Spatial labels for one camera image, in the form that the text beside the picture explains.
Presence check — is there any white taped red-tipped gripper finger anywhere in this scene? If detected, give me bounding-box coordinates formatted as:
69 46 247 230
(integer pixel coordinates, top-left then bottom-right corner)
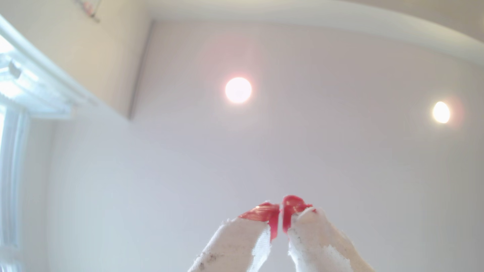
188 201 281 272
282 195 376 272

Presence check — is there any round ceiling light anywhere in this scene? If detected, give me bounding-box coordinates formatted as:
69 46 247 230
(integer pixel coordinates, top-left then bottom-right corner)
432 101 451 124
225 77 253 104

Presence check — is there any white window frame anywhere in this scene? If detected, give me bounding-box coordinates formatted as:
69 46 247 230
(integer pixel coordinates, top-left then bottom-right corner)
0 15 101 272

